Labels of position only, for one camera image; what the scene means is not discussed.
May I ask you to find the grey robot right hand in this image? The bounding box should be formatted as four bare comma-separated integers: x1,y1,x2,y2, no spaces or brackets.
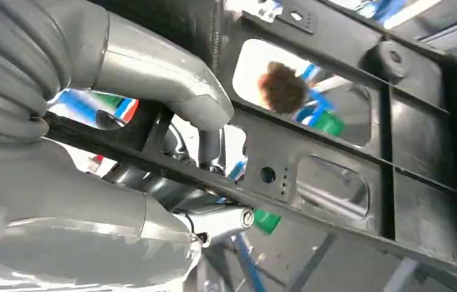
0,12,256,292

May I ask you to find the blue metal shelf rack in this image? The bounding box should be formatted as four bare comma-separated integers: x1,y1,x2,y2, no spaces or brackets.
228,231,268,292

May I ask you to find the person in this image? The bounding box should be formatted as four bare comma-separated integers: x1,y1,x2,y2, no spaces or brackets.
256,60,347,139

